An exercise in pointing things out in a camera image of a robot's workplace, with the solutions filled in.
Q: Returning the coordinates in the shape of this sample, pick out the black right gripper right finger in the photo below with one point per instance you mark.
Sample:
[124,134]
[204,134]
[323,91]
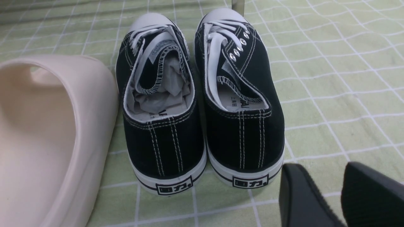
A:
[370,198]

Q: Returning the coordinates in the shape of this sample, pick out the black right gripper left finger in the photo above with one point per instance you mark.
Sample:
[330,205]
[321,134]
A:
[301,202]

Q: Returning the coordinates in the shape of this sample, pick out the black canvas sneaker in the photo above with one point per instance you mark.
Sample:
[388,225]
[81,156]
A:
[161,117]
[244,118]

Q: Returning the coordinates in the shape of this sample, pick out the green checked cloth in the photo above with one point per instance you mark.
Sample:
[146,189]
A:
[337,66]

